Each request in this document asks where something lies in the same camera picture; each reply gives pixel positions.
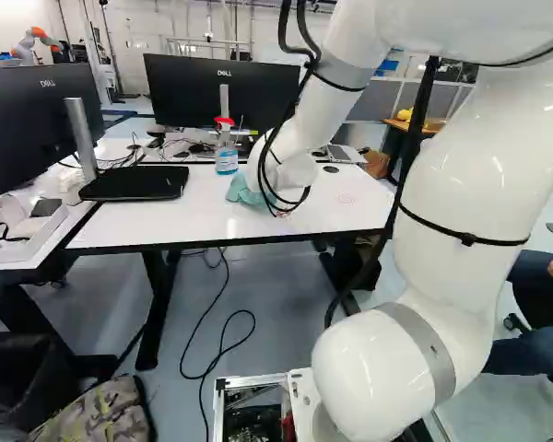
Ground green towel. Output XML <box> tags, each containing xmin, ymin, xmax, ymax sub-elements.
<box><xmin>224</xmin><ymin>171</ymin><xmax>278</xmax><ymax>214</ymax></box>

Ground black floor cable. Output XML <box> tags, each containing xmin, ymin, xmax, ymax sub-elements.
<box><xmin>179</xmin><ymin>247</ymin><xmax>258</xmax><ymax>442</ymax></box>

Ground person's legs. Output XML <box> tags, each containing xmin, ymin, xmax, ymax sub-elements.
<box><xmin>481</xmin><ymin>250</ymin><xmax>553</xmax><ymax>384</ymax></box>

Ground silver laptop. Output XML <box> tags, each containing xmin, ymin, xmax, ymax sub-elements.
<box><xmin>324</xmin><ymin>143</ymin><xmax>367</xmax><ymax>164</ymax></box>

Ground white table with black legs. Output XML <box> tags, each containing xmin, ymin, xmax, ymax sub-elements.
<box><xmin>64</xmin><ymin>156</ymin><xmax>397</xmax><ymax>372</ymax></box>

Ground black monitor with silver stand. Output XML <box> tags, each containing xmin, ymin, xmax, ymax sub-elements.
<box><xmin>0</xmin><ymin>62</ymin><xmax>191</xmax><ymax>204</ymax></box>
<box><xmin>142</xmin><ymin>52</ymin><xmax>302</xmax><ymax>139</ymax></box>

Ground black flat phone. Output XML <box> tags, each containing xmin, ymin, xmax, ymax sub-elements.
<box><xmin>29</xmin><ymin>198</ymin><xmax>64</xmax><ymax>219</ymax></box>

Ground brown cardboard box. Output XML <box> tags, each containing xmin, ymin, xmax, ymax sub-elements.
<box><xmin>362</xmin><ymin>148</ymin><xmax>394</xmax><ymax>180</ymax></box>

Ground white desk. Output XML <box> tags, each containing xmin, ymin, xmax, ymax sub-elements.
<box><xmin>94</xmin><ymin>120</ymin><xmax>372</xmax><ymax>166</ymax></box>
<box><xmin>0</xmin><ymin>156</ymin><xmax>103</xmax><ymax>335</ymax></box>

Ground camouflage bag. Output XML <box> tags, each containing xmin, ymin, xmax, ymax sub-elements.
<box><xmin>26</xmin><ymin>373</ymin><xmax>157</xmax><ymax>442</ymax></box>

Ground clear spray bottle red nozzle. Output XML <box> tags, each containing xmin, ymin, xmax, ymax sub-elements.
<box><xmin>213</xmin><ymin>115</ymin><xmax>241</xmax><ymax>178</ymax></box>

